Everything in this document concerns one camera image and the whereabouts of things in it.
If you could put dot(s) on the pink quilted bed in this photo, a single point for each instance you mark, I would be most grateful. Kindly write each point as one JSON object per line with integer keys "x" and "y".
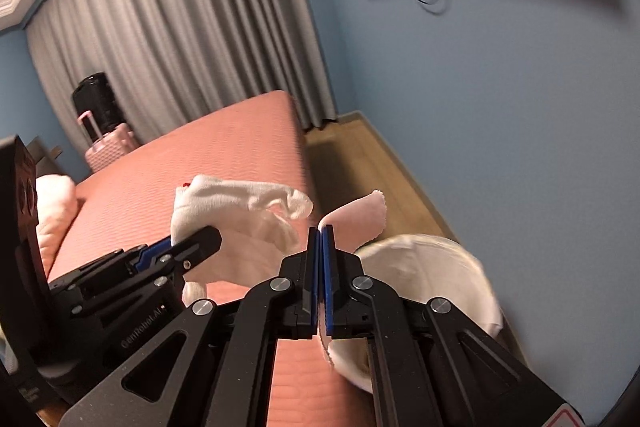
{"x": 200, "y": 142}

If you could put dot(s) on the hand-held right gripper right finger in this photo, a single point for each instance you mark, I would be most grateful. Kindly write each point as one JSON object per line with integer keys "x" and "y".
{"x": 328, "y": 277}

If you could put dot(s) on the white sock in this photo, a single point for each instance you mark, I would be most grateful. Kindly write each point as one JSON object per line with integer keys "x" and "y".
{"x": 225, "y": 202}

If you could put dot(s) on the pink pillow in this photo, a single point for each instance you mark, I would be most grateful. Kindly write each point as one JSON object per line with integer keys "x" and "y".
{"x": 55, "y": 207}

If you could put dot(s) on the pink suitcase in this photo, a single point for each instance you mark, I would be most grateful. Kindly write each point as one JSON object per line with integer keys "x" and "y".
{"x": 107, "y": 150}

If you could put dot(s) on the grey curtain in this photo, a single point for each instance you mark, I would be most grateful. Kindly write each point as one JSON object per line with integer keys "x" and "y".
{"x": 200, "y": 32}

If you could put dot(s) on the pink cloth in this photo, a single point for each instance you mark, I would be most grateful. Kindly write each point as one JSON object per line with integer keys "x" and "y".
{"x": 360, "y": 217}

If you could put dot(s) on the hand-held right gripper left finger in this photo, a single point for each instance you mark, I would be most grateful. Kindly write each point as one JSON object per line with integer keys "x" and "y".
{"x": 313, "y": 277}

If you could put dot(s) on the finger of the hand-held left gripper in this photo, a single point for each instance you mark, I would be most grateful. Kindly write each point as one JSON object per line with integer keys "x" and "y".
{"x": 152, "y": 253}
{"x": 200, "y": 244}

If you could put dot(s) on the black suitcase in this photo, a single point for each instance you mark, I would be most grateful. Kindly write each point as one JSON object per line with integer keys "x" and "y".
{"x": 95, "y": 99}

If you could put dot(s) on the dark headboard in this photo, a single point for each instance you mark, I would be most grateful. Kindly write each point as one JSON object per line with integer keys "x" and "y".
{"x": 47, "y": 159}

